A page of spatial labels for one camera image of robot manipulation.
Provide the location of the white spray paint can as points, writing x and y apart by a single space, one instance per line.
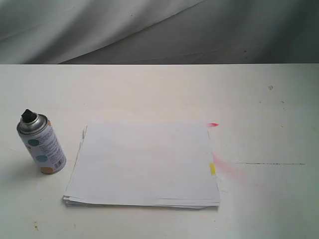
38 136

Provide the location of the white paper stack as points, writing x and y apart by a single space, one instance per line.
160 164

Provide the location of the white backdrop cloth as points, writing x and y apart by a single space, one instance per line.
159 31

